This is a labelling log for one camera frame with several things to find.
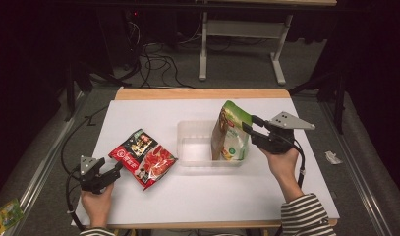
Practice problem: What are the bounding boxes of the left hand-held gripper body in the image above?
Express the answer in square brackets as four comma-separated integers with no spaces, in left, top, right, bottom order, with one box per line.
[77,154,115,195]

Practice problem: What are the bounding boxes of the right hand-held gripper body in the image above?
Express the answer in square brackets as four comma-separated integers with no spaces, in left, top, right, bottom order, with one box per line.
[252,111,316,155]

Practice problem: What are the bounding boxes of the white and green food packet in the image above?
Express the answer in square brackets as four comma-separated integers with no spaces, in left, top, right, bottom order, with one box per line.
[219,99,254,161]

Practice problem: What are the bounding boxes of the red and black food packet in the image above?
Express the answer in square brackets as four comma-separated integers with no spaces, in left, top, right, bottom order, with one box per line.
[107,128,178,191]

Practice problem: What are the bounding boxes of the clear plastic container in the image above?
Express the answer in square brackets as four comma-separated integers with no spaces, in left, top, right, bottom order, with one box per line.
[176,119,250,168]

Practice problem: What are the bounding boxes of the person's left hand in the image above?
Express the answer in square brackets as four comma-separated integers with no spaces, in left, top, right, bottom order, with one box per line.
[80,182,115,229]

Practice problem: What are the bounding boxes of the person's right hand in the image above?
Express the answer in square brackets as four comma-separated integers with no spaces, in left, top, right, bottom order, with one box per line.
[258,147,302,193]

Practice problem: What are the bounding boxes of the crumpled white paper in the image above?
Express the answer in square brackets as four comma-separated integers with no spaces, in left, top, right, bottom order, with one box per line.
[324,150,344,166]

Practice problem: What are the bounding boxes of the wooden table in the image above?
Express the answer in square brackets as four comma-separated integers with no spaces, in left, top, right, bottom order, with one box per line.
[71,87,340,230]

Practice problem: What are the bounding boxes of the black stand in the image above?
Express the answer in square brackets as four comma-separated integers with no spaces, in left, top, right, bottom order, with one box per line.
[288,70,349,136]
[63,60,94,123]

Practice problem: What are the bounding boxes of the white table sheet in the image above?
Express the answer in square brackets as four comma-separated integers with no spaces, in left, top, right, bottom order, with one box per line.
[71,97,340,227]

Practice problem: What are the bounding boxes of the green and yellow packet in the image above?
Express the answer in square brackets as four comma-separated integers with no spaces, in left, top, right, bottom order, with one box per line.
[0,198,26,236]

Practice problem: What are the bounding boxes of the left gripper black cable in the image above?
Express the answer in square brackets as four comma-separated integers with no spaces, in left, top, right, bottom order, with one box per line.
[60,105,110,232]

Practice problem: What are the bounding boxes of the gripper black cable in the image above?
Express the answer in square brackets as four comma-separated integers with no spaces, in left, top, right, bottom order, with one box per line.
[60,105,110,232]
[284,136,308,191]

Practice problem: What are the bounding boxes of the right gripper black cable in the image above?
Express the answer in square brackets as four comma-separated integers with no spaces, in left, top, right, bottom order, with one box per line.
[284,136,308,191]

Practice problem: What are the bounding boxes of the metal floor rail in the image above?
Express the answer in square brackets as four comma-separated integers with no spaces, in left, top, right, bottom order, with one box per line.
[318,100,390,236]
[0,91,87,236]

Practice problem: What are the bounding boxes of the white metal desk frame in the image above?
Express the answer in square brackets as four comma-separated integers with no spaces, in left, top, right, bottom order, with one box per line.
[196,0,338,87]

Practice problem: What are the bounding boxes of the black floor cables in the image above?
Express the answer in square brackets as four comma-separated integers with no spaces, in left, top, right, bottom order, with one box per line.
[122,13,196,89]

